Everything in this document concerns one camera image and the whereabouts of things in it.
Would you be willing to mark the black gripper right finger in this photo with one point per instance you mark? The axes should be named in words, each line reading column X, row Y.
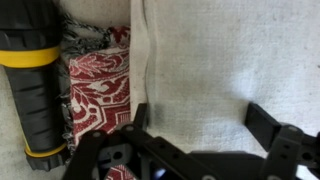
column 283, row 146

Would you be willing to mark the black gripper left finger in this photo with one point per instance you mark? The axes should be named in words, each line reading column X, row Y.
column 156, row 150

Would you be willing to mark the cream throw pillow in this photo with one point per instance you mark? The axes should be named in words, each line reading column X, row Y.
column 226, row 60

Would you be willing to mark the black and yellow torch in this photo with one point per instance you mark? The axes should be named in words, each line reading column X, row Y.
column 33, row 96

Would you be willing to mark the red patterned fringed cloth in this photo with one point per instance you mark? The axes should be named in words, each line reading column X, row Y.
column 100, row 86

